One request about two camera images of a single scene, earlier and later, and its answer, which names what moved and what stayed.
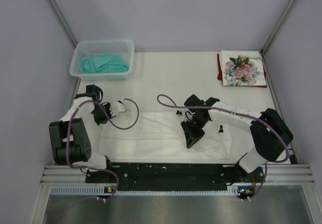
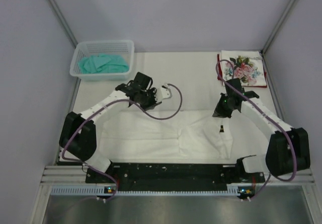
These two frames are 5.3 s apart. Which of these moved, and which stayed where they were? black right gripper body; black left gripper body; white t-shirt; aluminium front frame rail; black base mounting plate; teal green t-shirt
Moved: black left gripper body; black right gripper body
Stayed: black base mounting plate; aluminium front frame rail; white t-shirt; teal green t-shirt
